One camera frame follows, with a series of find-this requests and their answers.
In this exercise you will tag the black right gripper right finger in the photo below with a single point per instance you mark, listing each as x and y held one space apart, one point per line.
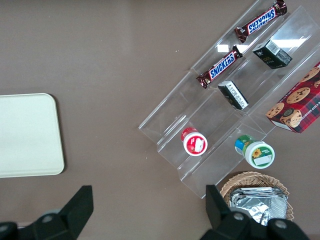
220 220

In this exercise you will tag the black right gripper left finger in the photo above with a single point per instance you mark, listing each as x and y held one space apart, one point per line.
72 215

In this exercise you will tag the light wicker basket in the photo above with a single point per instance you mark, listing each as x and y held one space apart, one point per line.
250 178

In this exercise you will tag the cream rectangular tray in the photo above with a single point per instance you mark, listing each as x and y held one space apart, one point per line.
27 135

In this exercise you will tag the aluminium foil container stack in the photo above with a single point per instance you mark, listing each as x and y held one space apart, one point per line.
260 205

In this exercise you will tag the green lid sunflower jar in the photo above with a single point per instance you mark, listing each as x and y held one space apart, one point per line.
258 153

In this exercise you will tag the red lid small jar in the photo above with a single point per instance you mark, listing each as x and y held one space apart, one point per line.
195 144

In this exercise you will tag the clear acrylic stepped stand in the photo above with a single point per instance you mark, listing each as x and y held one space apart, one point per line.
172 110

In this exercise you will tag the small black carton box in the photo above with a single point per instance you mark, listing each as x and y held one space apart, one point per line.
233 95
272 53

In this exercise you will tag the red tartan cookie box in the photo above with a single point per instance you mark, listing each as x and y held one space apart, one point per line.
300 105

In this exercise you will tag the Snickers chocolate bar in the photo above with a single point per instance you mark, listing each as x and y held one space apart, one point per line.
261 21
221 66

